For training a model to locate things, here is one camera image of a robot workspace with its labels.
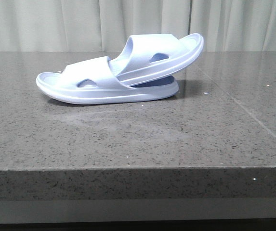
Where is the pale green curtain panel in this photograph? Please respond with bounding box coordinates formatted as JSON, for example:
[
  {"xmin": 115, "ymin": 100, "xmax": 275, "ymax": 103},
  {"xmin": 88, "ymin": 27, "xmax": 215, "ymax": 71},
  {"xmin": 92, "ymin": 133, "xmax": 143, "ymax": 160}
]
[
  {"xmin": 190, "ymin": 0, "xmax": 276, "ymax": 52},
  {"xmin": 0, "ymin": 0, "xmax": 192, "ymax": 52}
]

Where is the pale green curtain right panel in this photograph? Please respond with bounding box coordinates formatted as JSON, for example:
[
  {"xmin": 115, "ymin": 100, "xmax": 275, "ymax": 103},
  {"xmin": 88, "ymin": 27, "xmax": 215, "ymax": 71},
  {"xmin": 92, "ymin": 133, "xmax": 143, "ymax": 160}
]
[{"xmin": 190, "ymin": 0, "xmax": 276, "ymax": 52}]

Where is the light blue slipper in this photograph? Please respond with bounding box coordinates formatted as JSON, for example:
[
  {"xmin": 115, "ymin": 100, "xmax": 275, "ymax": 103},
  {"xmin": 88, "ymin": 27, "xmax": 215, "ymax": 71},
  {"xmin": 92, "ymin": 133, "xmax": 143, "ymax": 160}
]
[
  {"xmin": 108, "ymin": 33, "xmax": 204, "ymax": 86},
  {"xmin": 36, "ymin": 56, "xmax": 179, "ymax": 104}
]

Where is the pale green curtain left panel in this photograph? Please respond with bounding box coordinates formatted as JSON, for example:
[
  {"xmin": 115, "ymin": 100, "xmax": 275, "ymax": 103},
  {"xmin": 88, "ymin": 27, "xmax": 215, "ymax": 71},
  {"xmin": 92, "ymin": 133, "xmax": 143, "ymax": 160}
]
[{"xmin": 0, "ymin": 0, "xmax": 192, "ymax": 52}]

